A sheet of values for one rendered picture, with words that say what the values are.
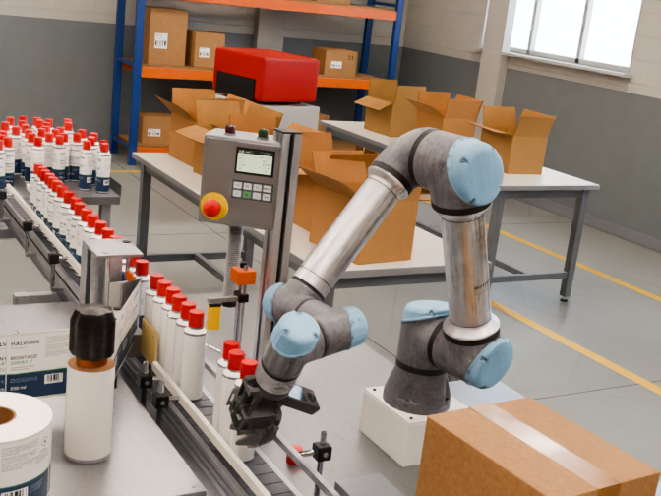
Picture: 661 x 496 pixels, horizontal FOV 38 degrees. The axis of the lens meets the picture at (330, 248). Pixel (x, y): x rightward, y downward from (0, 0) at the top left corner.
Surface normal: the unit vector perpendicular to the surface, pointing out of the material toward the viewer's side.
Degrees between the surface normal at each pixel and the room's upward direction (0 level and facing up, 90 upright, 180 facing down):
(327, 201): 90
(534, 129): 108
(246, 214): 90
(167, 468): 0
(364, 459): 0
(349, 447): 0
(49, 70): 90
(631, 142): 90
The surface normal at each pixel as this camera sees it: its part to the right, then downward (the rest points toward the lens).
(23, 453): 0.75, 0.25
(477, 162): 0.61, 0.17
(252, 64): -0.75, 0.09
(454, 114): 0.40, 0.45
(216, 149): -0.11, 0.25
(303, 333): 0.33, -0.70
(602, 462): 0.11, -0.96
